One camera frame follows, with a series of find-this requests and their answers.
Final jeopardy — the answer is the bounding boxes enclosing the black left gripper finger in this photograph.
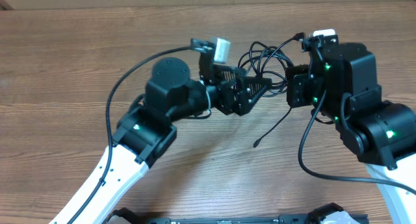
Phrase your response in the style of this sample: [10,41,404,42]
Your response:
[216,65,247,82]
[242,77,272,112]

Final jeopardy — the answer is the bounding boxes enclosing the black usb cable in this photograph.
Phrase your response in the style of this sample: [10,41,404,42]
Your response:
[237,31,306,149]

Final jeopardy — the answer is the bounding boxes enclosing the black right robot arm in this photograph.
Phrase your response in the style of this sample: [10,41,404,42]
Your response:
[287,40,415,223]

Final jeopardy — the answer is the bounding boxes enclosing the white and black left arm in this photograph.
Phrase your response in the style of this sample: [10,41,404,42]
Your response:
[52,50,272,223]

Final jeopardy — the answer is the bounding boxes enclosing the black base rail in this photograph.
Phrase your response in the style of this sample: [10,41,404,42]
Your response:
[103,203,370,224]

